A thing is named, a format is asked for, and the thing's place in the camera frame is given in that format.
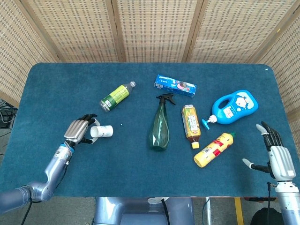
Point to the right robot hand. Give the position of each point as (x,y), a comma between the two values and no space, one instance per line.
(279,159)

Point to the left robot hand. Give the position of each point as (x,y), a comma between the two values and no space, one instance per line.
(79,130)

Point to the white paper cup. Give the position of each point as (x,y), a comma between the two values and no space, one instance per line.
(102,131)

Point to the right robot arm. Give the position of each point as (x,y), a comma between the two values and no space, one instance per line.
(289,204)

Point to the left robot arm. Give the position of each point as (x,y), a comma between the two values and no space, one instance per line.
(39,178)

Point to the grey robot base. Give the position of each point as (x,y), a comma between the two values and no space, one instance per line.
(143,211)

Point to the clear bottle with green label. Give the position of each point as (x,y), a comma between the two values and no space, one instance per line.
(116,95)

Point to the black round object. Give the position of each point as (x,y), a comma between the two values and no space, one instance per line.
(264,216)

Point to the yellow floor tape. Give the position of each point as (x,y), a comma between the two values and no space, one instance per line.
(239,211)

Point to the yellow squeeze bottle red label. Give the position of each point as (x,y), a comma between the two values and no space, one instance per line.
(214,150)

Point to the blue pump detergent bottle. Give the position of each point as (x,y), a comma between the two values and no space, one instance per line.
(234,106)

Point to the blue table mat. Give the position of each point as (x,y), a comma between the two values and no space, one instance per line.
(150,164)

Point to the green spray bottle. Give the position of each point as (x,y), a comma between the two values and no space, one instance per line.
(160,126)

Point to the yellow tea bottle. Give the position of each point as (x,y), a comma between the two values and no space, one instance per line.
(190,124)

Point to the blue cookie box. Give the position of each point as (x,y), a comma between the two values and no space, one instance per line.
(175,86)

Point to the woven bamboo folding screen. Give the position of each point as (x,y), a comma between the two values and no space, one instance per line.
(150,30)

